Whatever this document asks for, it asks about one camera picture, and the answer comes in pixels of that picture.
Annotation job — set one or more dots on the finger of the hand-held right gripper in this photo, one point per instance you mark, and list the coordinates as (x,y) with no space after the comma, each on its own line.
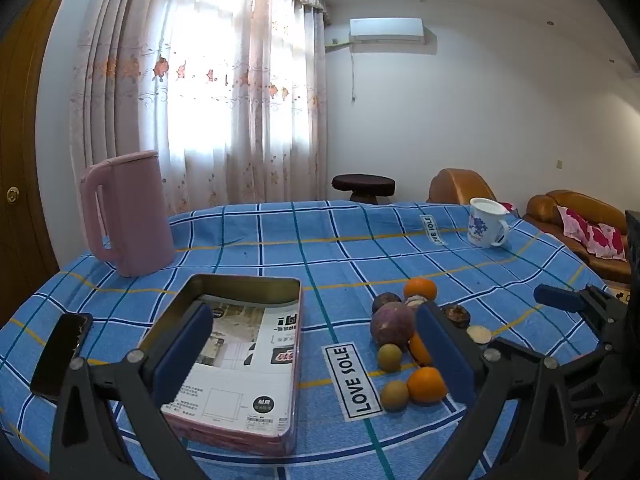
(555,296)
(590,362)

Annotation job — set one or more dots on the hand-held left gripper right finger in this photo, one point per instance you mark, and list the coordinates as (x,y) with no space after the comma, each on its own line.
(445,355)

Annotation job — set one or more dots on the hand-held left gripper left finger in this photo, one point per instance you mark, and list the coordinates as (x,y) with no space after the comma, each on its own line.
(182,355)

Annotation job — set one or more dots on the orange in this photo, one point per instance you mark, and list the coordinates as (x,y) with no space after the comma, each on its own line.
(420,290)
(426,385)
(417,350)

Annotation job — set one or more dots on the dark brown round fruit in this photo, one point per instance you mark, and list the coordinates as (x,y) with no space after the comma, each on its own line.
(455,315)

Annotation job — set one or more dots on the small green-brown fruit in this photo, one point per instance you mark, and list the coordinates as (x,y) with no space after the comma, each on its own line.
(389,357)
(395,395)

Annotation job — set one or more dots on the large purple round fruit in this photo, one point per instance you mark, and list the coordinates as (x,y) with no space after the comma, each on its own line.
(393,325)

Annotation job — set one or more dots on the dark purple passion fruit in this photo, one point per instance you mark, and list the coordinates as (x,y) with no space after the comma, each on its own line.
(385,301)

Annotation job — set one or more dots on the pink metal tin box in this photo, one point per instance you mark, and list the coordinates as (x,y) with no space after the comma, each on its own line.
(285,440)

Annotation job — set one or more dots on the small cream round disc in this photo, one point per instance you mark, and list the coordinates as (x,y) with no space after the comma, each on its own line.
(477,334)

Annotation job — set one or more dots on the pale garlic bulb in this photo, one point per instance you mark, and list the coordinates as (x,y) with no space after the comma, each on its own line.
(416,301)

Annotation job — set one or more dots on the printed paper sheet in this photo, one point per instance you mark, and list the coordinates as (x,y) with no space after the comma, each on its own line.
(250,375)

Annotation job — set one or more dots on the pink floral pillow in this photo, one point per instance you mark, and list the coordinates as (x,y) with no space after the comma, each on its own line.
(595,235)

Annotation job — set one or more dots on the brown leather sofa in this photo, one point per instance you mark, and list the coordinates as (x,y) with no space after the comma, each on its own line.
(545,215)

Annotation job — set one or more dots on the dark cabinet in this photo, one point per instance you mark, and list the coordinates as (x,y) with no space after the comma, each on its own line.
(634,255)

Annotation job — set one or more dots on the white printed mug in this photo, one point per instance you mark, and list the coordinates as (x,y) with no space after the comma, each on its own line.
(485,225)

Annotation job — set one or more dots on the black smartphone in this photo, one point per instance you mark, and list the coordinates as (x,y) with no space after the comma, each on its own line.
(60,355)

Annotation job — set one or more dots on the brown leather armchair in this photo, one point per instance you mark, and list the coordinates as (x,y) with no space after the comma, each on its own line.
(457,185)

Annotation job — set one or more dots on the pink plastic jug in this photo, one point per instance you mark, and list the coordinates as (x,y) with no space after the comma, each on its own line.
(135,215)

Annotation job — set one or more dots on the blue checked tablecloth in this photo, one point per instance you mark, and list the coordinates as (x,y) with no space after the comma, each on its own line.
(300,240)

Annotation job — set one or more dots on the dark round stool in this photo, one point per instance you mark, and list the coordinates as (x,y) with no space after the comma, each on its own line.
(363,182)

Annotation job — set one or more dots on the brass door knob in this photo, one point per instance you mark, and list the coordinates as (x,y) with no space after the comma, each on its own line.
(12,192)

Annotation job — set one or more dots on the floral sheer curtain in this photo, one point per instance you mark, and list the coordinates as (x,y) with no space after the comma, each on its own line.
(225,110)

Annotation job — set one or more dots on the wooden door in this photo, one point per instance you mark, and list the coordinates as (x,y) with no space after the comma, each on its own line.
(20,135)

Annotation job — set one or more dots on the white wall air conditioner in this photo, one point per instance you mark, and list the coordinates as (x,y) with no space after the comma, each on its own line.
(386,29)

